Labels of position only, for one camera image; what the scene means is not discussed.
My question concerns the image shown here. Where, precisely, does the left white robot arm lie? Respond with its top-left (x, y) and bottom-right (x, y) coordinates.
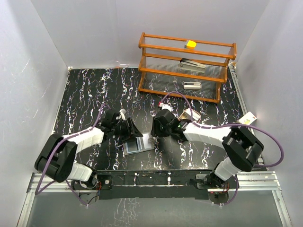
top-left (34, 110), bottom-right (143, 189)

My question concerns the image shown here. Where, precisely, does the orange wooden shelf rack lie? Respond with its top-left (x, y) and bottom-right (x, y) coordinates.
top-left (138, 33), bottom-right (237, 103)

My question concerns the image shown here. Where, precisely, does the small white stapler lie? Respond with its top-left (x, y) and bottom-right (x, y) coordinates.
top-left (183, 82), bottom-right (202, 90)

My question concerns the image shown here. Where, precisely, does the white card box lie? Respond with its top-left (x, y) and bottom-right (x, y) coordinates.
top-left (238, 112), bottom-right (257, 125)

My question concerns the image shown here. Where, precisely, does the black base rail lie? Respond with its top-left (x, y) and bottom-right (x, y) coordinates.
top-left (71, 169), bottom-right (240, 201)

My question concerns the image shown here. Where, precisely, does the grey black stapler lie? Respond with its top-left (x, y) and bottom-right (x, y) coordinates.
top-left (178, 58), bottom-right (206, 73)

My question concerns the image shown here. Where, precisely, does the oval wooden tray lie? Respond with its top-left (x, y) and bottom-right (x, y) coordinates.
top-left (178, 108), bottom-right (192, 121)

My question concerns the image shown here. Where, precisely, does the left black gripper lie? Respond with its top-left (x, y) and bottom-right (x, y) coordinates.
top-left (112, 118), bottom-right (143, 142)

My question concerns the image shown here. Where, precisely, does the yellow white block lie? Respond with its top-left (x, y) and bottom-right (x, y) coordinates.
top-left (184, 40), bottom-right (197, 50)

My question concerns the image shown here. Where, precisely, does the stack of cards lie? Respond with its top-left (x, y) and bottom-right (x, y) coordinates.
top-left (186, 109), bottom-right (201, 123)

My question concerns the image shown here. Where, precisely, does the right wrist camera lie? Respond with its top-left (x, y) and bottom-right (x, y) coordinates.
top-left (159, 102), bottom-right (172, 112)

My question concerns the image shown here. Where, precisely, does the grey card holder wallet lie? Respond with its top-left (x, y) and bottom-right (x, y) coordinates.
top-left (123, 132), bottom-right (155, 155)

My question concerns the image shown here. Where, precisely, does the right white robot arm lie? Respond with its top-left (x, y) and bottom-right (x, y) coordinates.
top-left (151, 109), bottom-right (264, 188)

